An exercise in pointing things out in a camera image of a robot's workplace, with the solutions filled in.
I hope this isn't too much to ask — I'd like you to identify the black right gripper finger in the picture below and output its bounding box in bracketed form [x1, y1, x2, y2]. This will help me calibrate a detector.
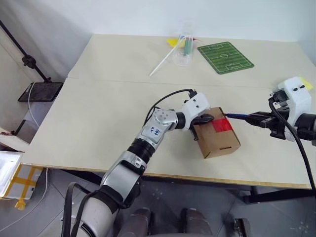
[245, 118, 271, 128]
[248, 111, 273, 120]

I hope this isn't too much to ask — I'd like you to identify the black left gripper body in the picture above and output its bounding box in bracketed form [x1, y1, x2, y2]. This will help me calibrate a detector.
[188, 112, 209, 130]

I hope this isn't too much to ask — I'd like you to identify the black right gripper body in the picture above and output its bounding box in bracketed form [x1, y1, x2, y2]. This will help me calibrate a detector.
[261, 90, 291, 139]

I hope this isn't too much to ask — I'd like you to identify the brown cardboard box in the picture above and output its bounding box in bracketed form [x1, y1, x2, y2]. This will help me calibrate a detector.
[193, 106, 241, 159]

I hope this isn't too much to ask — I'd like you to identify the red tape strip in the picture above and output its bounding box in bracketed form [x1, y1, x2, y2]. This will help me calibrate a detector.
[212, 118, 234, 133]

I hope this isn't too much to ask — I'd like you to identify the yellow sticker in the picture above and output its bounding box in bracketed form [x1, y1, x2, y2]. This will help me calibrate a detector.
[300, 77, 313, 91]

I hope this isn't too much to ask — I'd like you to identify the green soccer field mat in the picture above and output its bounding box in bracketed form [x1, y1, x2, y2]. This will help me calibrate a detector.
[197, 41, 255, 75]

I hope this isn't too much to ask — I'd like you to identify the clear plastic cup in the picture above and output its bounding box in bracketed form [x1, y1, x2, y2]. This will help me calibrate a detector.
[172, 21, 196, 67]

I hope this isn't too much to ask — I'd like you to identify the white stick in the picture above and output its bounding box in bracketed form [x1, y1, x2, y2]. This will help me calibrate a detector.
[149, 45, 179, 77]

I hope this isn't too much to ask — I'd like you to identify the green pen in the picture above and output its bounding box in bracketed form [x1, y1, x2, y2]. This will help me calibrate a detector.
[183, 36, 194, 56]

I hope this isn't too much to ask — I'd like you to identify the yellow paper flag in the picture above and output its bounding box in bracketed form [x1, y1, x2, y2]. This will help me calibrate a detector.
[165, 38, 185, 49]

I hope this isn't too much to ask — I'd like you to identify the dark rounded shape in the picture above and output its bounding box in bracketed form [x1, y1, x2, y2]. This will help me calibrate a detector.
[181, 207, 213, 237]
[124, 207, 152, 237]

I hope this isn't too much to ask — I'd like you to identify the small dark floor object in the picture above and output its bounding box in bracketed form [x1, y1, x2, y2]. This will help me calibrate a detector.
[231, 218, 252, 237]

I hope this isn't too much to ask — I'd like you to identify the board with yellow tape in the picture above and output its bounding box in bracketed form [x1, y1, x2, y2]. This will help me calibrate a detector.
[0, 163, 43, 201]

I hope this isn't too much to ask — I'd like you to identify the black stand pole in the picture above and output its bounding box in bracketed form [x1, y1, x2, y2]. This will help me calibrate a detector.
[0, 19, 53, 84]

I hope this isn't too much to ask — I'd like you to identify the white foam tray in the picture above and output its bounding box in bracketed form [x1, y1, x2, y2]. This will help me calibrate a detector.
[0, 150, 26, 198]

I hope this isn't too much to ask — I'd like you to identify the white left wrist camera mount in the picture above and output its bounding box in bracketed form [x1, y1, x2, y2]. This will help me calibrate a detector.
[182, 92, 211, 124]

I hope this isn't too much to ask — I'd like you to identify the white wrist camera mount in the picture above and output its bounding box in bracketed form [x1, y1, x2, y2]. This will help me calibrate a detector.
[182, 92, 211, 124]
[276, 77, 312, 142]

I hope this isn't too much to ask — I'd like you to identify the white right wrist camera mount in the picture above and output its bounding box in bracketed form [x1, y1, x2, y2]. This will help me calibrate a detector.
[276, 77, 312, 142]

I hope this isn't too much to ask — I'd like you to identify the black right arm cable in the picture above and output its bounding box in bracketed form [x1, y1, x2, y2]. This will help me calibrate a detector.
[268, 97, 316, 192]

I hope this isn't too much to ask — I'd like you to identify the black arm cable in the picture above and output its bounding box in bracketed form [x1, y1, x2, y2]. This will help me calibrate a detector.
[268, 97, 316, 192]
[144, 88, 197, 123]

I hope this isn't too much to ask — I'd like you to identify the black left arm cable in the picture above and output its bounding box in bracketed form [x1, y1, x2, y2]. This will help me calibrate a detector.
[144, 88, 197, 123]

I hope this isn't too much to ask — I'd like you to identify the black robot body cable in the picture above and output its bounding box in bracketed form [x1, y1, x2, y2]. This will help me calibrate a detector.
[61, 182, 99, 237]

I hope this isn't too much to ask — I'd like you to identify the black stand base plate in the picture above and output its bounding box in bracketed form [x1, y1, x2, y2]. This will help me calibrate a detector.
[17, 81, 64, 103]

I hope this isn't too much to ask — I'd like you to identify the thin white cable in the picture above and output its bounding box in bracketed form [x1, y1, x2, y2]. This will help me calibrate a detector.
[27, 82, 49, 207]

